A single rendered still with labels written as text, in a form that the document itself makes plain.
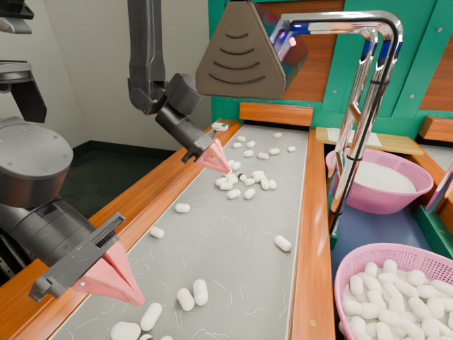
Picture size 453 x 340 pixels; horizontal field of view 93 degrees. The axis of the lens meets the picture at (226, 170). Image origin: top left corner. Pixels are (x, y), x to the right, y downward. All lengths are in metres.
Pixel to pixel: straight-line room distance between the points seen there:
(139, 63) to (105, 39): 1.90
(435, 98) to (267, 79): 0.92
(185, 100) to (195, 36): 1.52
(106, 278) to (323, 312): 0.28
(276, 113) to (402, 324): 0.74
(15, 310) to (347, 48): 1.06
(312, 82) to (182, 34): 1.28
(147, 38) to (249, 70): 0.35
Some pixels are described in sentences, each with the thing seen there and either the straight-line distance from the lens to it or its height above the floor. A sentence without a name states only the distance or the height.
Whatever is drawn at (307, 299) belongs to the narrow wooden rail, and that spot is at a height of 0.77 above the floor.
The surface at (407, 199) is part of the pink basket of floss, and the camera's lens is 0.71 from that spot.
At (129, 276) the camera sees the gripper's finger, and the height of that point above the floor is 0.85.
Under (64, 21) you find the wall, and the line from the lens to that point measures 2.69.
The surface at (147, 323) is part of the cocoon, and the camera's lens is 0.37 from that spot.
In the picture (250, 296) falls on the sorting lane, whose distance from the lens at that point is 0.39.
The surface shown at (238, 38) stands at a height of 1.08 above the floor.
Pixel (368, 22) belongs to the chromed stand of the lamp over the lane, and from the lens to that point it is 0.41.
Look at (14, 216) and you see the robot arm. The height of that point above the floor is 0.93.
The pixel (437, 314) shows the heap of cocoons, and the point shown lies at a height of 0.74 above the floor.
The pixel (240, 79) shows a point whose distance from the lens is 0.20.
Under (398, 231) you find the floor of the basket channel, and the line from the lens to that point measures 0.71.
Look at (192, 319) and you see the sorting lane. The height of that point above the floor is 0.74.
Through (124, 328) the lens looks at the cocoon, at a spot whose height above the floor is 0.76.
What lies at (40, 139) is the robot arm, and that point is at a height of 1.01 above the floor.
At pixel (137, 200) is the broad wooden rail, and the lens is 0.55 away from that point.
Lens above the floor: 1.08
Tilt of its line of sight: 30 degrees down
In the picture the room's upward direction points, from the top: straight up
